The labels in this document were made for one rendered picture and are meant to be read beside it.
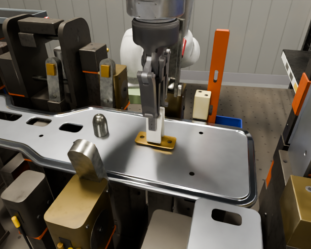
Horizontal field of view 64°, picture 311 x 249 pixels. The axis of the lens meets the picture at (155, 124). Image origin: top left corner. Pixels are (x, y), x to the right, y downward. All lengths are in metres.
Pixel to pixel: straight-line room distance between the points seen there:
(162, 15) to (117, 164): 0.27
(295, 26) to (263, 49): 0.38
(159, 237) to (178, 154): 0.17
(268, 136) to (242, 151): 0.61
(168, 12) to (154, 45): 0.05
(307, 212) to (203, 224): 0.14
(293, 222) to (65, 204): 0.31
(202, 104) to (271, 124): 0.68
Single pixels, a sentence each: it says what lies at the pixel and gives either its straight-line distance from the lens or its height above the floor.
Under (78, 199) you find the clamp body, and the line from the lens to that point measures 0.38.
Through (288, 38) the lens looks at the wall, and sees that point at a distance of 3.29.
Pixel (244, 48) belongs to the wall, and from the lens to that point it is 3.20.
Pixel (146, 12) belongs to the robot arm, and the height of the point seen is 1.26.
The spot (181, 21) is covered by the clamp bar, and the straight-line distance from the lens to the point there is 0.57.
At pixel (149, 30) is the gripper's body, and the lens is 0.39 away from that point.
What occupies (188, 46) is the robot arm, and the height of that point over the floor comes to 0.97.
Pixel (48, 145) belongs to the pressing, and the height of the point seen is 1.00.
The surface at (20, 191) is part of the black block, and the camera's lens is 0.50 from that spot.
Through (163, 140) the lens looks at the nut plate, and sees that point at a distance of 0.52.
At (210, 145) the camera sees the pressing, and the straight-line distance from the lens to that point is 0.53.
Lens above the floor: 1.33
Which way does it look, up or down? 34 degrees down
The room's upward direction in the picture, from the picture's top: straight up
